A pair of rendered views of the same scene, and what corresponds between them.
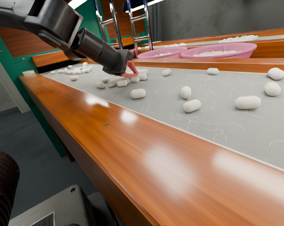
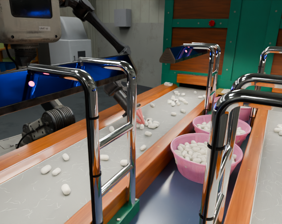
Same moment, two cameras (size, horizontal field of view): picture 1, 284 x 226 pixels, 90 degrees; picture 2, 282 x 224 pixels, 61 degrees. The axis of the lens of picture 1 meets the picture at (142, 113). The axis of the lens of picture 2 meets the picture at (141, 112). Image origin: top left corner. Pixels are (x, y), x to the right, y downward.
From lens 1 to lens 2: 1.05 m
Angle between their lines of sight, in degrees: 61
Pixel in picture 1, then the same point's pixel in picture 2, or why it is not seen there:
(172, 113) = not seen: hidden behind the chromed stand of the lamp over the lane
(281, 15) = not seen: outside the picture
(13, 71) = (164, 79)
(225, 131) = (77, 147)
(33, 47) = (186, 66)
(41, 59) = (182, 78)
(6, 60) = (165, 70)
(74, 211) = not seen: hidden behind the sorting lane
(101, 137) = (72, 126)
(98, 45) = (119, 99)
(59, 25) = (106, 88)
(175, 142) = (67, 135)
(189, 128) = (81, 142)
